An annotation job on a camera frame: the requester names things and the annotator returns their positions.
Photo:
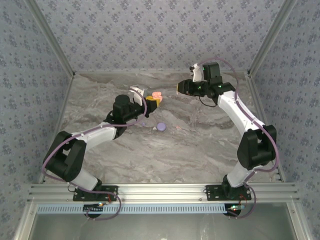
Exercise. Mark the pink earbud charging case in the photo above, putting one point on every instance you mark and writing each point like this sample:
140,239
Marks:
157,94

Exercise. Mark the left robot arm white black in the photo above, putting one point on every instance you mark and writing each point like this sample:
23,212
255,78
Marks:
95,136

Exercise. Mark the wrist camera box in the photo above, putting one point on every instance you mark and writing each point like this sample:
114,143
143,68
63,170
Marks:
137,92
197,73

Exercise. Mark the aluminium frame post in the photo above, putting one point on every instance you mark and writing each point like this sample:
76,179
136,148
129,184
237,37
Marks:
53,37
271,37

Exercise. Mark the aluminium table side rail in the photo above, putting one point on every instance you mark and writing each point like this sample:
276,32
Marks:
61,112
256,100

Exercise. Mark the long aluminium base rail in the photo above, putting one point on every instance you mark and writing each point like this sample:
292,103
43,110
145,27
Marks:
162,192

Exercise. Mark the aluminium lower frame bar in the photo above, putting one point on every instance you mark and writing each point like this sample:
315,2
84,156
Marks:
298,222
25,222

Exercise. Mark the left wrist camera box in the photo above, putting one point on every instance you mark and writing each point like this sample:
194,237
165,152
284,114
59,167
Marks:
137,92

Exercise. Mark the grey metal panel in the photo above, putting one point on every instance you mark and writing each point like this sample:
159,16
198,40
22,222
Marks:
162,227

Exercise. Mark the black controller board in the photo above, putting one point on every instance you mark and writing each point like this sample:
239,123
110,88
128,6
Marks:
93,208
233,211

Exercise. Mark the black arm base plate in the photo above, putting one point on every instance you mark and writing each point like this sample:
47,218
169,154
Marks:
213,193
110,192

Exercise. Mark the purple earbud charging case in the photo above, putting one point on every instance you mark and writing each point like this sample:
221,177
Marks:
161,127

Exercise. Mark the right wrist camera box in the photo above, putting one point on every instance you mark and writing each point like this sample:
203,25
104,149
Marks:
197,73

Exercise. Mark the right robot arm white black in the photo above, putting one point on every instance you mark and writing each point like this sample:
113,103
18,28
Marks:
231,112

